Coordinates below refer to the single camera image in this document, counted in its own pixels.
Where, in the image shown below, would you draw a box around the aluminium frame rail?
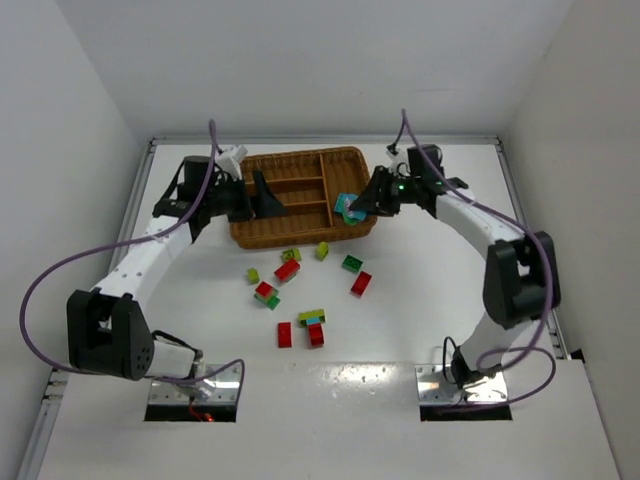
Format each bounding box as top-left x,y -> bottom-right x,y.
150,134 -> 500,146

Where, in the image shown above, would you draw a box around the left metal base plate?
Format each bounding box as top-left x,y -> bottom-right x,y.
147,359 -> 245,407

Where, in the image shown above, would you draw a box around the metal base plate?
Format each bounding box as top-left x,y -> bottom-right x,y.
147,359 -> 245,407
415,362 -> 510,406

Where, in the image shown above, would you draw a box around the red curved lego brick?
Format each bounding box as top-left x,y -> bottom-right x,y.
277,322 -> 293,348

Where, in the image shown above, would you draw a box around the teal long lego brick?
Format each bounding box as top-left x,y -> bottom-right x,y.
334,193 -> 352,214

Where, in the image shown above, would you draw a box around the teal printed lego brick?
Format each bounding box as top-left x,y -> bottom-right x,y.
343,210 -> 366,226

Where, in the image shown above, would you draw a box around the red long lego brick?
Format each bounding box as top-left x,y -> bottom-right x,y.
274,258 -> 300,283

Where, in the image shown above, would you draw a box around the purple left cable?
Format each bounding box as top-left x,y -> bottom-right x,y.
19,118 -> 246,401

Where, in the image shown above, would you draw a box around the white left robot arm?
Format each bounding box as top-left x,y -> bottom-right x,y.
66,145 -> 287,384

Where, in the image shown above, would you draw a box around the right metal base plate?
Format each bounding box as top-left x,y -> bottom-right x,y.
415,362 -> 510,406

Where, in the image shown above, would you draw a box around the dark green square lego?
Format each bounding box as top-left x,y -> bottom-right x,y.
342,254 -> 363,273

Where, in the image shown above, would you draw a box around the small lime lego brick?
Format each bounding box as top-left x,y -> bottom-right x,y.
246,268 -> 261,284

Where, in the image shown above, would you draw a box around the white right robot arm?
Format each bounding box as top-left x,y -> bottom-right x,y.
347,144 -> 561,388

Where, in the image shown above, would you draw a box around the brown wicker divided basket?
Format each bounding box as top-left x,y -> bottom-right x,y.
229,146 -> 377,249

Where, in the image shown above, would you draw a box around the red green stacked legos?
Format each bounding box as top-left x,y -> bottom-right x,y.
254,282 -> 280,310

